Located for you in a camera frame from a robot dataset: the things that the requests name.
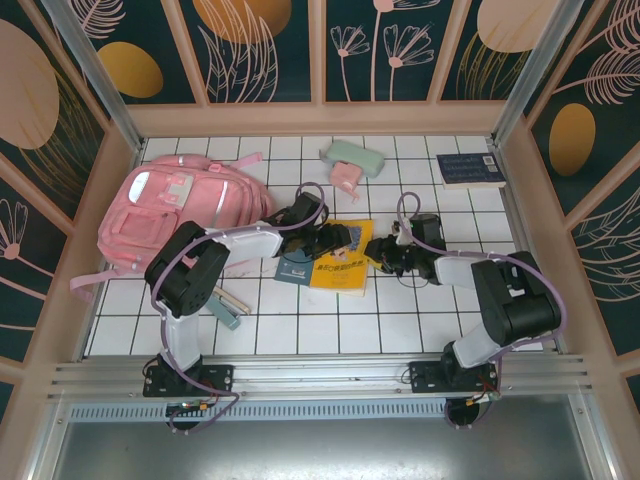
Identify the aluminium corner post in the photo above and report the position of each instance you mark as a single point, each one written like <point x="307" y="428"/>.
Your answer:
<point x="535" y="70"/>
<point x="95" y="70"/>

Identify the grey sheet metal panel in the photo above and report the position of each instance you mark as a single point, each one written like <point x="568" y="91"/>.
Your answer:
<point x="320" y="455"/>

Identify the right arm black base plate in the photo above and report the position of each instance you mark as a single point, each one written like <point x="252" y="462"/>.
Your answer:
<point x="425" y="377"/>

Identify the pink school backpack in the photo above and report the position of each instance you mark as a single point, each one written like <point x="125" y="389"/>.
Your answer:
<point x="165" y="210"/>

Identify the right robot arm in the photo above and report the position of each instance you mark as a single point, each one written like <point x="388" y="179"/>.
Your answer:
<point x="515" y="300"/>

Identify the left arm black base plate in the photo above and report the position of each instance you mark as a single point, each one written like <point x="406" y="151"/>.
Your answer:
<point x="215" y="380"/>

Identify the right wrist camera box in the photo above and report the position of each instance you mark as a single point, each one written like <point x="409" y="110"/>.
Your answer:
<point x="406" y="231"/>

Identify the yellow book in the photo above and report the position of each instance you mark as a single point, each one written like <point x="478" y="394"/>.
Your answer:
<point x="340" y="277"/>

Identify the teal and beige stapler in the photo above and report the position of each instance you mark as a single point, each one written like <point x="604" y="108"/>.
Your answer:
<point x="231" y="312"/>

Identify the dark blue book white print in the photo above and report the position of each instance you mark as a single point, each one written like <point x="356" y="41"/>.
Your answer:
<point x="470" y="171"/>

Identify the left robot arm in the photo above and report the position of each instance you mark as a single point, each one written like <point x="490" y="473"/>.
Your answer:
<point x="185" y="270"/>

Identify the mint green pencil case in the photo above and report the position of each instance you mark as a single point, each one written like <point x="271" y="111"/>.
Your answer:
<point x="357" y="155"/>

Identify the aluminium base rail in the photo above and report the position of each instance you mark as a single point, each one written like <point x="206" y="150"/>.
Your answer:
<point x="320" y="372"/>

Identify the pink tape dispenser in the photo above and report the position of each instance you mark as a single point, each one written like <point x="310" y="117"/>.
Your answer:
<point x="345" y="175"/>

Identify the large teal notebook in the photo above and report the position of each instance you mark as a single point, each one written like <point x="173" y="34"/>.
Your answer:
<point x="292" y="272"/>

